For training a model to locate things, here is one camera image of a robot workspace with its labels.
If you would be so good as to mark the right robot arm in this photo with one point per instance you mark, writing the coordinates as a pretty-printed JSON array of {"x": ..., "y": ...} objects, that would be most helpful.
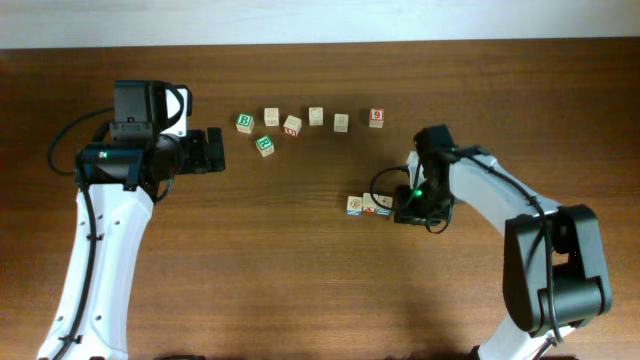
[{"x": 555, "y": 275}]

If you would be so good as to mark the red letter wooden block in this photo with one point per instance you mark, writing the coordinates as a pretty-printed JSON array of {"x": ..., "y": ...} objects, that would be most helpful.
[{"x": 292, "y": 125}]

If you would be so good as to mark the red number nine block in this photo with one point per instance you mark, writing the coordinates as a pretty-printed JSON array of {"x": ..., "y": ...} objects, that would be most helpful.
[{"x": 376, "y": 118}]

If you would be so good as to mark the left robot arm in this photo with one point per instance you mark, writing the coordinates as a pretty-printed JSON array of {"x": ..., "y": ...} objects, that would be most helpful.
[{"x": 118, "y": 187}]

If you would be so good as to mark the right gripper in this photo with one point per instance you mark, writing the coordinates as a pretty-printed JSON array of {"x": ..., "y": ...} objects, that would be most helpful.
[{"x": 411, "y": 214}]

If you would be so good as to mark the shell picture Q block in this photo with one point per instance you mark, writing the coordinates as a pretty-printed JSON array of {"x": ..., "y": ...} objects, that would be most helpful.
[{"x": 354, "y": 206}]

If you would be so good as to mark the green letter B block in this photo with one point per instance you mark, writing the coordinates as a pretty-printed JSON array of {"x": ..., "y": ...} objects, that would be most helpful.
[{"x": 245, "y": 123}]

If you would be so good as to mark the plain pale wooden block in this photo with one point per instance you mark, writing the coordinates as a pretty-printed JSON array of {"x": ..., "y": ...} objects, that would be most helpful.
[{"x": 341, "y": 123}]

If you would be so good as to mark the letter E L block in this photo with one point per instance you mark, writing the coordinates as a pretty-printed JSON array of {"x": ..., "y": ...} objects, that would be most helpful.
[{"x": 368, "y": 204}]

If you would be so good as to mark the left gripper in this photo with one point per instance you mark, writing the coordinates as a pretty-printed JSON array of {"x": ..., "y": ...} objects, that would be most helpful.
[{"x": 196, "y": 163}]

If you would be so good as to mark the wooden block outline picture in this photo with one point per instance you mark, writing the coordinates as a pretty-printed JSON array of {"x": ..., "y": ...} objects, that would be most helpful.
[{"x": 316, "y": 116}]

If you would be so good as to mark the green letter R block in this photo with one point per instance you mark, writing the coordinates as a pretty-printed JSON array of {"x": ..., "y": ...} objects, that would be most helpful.
[{"x": 265, "y": 145}]

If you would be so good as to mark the car picture yellow block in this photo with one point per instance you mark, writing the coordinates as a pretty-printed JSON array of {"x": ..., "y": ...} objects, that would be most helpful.
[{"x": 384, "y": 205}]

